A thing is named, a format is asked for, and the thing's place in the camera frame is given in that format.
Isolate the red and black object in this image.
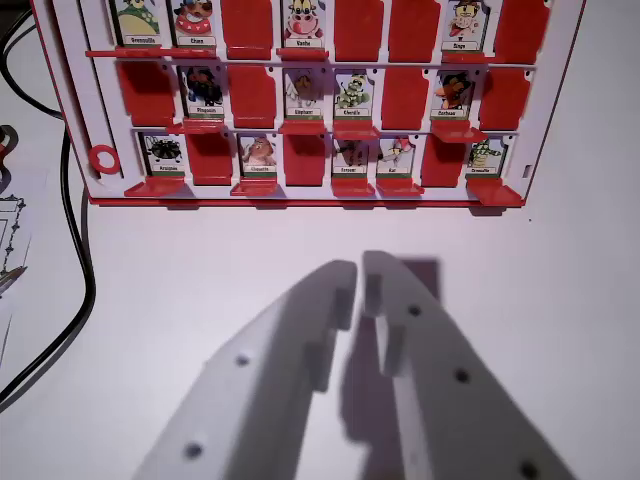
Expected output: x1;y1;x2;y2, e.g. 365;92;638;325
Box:
0;124;19;187

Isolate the red board flap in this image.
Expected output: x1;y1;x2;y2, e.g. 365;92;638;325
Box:
180;117;227;136

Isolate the red and white game board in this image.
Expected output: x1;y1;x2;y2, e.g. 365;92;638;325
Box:
29;0;587;217

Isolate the white printed paper sheet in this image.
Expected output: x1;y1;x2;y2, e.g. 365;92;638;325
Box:
0;164;51;371

